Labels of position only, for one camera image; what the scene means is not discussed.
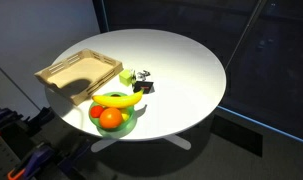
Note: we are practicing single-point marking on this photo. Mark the lime green cube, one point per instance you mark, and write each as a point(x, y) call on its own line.
point(125, 77)

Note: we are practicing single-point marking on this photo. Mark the green translucent plastic bowl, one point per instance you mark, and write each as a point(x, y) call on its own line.
point(129, 123)

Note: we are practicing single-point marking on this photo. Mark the yellow banana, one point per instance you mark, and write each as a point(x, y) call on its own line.
point(117, 100)

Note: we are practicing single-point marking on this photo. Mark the black checkered puzzle toy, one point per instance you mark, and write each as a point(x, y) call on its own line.
point(143, 86)

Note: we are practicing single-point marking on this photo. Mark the purple clamp with orange tip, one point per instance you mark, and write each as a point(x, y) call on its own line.
point(34, 160)

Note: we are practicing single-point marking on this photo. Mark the black perforated mounting board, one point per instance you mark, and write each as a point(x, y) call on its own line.
point(2, 160)

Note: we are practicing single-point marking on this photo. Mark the orange fruit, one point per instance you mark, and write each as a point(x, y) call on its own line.
point(111, 118)

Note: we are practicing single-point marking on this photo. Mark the blue floor trim strip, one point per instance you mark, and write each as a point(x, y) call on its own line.
point(264, 125)

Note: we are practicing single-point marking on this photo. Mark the small red fruit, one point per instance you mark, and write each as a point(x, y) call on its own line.
point(96, 111)

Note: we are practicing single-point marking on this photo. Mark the white table base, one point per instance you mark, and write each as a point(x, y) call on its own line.
point(179, 141)

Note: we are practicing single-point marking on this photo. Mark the yellow lemon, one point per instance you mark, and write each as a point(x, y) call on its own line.
point(125, 115)

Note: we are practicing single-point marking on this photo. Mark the light wooden slotted crate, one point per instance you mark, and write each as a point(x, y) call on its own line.
point(79, 75)

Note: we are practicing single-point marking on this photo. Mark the purple black clamp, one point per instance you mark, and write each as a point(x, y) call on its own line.
point(1, 116)

